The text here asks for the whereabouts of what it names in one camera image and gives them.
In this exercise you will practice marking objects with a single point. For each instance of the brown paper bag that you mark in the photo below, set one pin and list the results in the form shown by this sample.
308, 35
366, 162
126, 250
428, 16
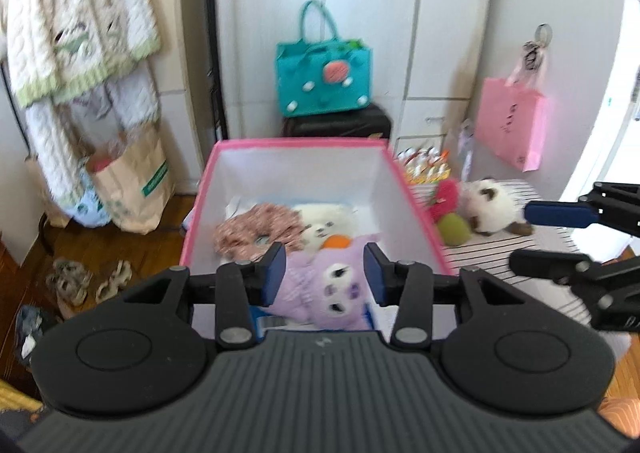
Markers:
132, 178

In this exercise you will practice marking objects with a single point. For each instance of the white green knit cardigan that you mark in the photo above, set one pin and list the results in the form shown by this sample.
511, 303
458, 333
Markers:
91, 53

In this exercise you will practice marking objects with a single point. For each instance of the white door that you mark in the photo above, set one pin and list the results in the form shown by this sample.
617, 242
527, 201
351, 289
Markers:
612, 149

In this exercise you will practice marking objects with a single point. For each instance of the grey three-door wardrobe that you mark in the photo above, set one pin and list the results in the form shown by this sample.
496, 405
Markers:
424, 59

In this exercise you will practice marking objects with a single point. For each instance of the pink floral scrunchie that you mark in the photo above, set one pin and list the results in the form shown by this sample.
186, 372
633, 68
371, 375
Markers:
247, 236

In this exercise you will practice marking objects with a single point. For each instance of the red fuzzy plush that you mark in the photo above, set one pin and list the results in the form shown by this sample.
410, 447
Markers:
444, 200

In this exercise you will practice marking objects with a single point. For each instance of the wall hook with keyring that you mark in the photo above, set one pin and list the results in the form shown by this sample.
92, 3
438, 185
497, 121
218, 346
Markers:
534, 50

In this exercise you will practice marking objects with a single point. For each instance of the purple plush toy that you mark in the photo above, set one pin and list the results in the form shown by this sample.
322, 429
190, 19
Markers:
327, 290

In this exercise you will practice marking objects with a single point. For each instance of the white soft cotton tissue pack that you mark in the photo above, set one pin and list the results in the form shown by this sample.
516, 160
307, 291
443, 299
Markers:
321, 220

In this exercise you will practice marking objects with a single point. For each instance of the drink bottle multipack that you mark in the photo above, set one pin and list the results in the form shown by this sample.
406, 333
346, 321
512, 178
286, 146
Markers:
422, 165

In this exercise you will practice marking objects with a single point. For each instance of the orange plush ball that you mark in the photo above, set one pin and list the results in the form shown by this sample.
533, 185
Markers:
337, 241

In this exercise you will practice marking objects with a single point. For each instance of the black suitcase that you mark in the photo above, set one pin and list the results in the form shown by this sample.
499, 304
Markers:
370, 122

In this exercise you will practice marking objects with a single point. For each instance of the wooden cabinet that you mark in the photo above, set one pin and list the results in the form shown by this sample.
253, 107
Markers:
180, 71

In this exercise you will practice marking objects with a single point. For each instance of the white brown cat plush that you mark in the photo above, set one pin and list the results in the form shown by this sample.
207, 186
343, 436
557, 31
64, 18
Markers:
490, 209

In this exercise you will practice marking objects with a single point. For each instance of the clear plastic bag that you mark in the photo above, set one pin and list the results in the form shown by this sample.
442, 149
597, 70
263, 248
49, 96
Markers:
459, 144

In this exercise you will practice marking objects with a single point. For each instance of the beige sandal pair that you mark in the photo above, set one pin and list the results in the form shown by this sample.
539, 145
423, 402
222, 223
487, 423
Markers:
70, 281

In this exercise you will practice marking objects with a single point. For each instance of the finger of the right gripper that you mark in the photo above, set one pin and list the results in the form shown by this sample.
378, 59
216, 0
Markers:
560, 268
573, 215

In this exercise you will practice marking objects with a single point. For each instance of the teal felt tote bag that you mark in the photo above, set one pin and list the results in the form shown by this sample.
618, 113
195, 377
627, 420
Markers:
323, 77

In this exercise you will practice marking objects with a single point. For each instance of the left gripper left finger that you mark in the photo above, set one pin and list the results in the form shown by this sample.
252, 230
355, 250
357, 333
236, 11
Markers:
233, 289

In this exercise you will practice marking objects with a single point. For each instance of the pink storage box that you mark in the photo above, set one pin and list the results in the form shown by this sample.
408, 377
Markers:
358, 172

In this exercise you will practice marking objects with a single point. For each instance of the pink paper shopping bag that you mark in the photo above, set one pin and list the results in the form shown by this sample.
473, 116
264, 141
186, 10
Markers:
512, 118

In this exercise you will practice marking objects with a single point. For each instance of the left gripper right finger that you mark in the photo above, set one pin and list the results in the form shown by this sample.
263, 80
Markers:
414, 289

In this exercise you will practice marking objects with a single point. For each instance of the green plush ball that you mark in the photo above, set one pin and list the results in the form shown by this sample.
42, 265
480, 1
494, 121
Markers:
453, 230

